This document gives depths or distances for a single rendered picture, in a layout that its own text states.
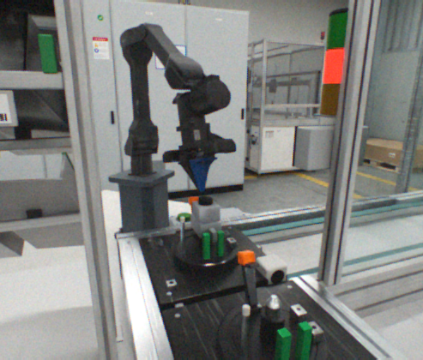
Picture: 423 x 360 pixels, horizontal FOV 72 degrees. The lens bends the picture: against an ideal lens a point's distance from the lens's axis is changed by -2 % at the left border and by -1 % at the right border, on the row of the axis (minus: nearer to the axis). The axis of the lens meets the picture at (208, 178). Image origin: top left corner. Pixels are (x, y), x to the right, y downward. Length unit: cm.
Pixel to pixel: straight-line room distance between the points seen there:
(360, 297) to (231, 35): 350
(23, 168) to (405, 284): 342
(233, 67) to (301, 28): 646
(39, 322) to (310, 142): 61
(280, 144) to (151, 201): 416
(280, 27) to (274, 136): 539
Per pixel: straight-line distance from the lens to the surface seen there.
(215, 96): 58
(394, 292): 75
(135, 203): 89
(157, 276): 58
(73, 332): 68
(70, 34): 31
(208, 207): 57
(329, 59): 53
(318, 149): 52
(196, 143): 62
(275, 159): 493
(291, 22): 999
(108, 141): 352
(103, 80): 348
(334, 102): 52
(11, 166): 365
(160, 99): 356
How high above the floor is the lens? 129
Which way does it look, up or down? 16 degrees down
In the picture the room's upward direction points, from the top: straight up
